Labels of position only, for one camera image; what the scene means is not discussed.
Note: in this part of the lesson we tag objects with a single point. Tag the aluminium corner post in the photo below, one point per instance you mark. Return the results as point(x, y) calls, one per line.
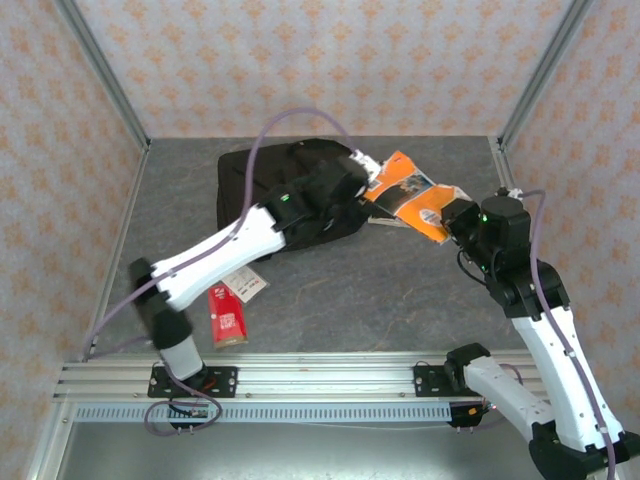
point(107, 80)
point(545, 70)

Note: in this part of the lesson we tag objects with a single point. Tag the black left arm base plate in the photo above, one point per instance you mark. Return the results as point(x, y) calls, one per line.
point(225, 382)

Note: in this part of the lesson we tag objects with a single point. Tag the aluminium side rail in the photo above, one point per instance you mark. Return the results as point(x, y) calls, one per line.
point(136, 177)
point(504, 162)

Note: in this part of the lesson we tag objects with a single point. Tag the black fabric backpack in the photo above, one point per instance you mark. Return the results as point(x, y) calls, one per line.
point(280, 165)

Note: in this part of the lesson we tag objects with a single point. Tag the large softcover geography book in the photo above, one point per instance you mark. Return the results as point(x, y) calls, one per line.
point(415, 195)

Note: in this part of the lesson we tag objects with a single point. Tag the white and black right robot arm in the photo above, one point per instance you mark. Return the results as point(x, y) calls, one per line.
point(565, 380)

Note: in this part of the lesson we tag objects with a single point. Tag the aluminium cross rail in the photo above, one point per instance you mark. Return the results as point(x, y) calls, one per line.
point(325, 380)

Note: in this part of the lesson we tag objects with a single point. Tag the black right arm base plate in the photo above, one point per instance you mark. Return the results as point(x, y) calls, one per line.
point(425, 382)

